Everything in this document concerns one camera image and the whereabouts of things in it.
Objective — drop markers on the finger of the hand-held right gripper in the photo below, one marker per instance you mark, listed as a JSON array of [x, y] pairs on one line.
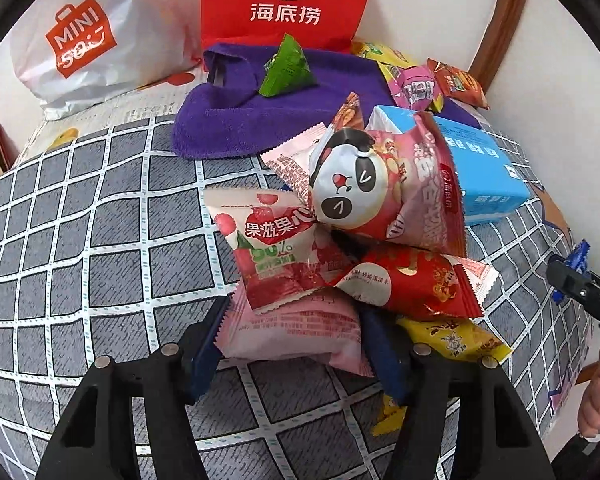
[[580, 285]]

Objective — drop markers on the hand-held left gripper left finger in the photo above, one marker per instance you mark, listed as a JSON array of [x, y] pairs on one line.
[[207, 360]]

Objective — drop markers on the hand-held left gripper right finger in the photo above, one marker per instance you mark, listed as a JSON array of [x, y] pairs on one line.
[[385, 355]]

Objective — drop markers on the red gold snack packet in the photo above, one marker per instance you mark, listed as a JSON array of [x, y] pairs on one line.
[[420, 280]]

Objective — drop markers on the plain pink snack packet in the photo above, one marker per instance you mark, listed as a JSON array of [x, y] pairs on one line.
[[290, 330]]

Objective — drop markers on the blue tissue pack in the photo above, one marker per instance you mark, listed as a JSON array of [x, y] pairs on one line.
[[485, 170]]

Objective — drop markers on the person's right hand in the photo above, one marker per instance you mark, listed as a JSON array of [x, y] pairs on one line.
[[597, 395]]

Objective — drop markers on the yellow cartoon snack packet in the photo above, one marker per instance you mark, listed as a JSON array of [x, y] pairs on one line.
[[455, 340]]

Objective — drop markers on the red pink jelly packet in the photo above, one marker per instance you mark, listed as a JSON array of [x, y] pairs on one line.
[[275, 240]]

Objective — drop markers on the pink panda snack packet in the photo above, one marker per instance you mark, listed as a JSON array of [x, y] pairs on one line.
[[360, 180]]

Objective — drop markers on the grey checked bed sheet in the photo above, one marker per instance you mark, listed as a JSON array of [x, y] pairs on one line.
[[104, 210]]

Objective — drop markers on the pale pink snack packet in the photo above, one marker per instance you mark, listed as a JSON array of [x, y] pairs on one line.
[[292, 160]]

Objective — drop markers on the orange chip packet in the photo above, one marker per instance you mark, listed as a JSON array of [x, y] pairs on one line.
[[460, 85]]

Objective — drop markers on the purple towel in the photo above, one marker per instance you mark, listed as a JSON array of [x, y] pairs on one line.
[[219, 125]]

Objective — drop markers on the pink purple snack packet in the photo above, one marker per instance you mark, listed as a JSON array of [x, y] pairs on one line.
[[415, 87]]

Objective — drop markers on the green triangular snack packet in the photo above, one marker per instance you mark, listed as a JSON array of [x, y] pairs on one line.
[[287, 70]]

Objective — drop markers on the yellow chip packet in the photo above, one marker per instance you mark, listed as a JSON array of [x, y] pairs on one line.
[[380, 52]]

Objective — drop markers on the white plastic shopping bag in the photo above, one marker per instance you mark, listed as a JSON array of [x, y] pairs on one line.
[[129, 50]]

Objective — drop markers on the wooden bed frame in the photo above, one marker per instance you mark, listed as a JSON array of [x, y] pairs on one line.
[[500, 25]]

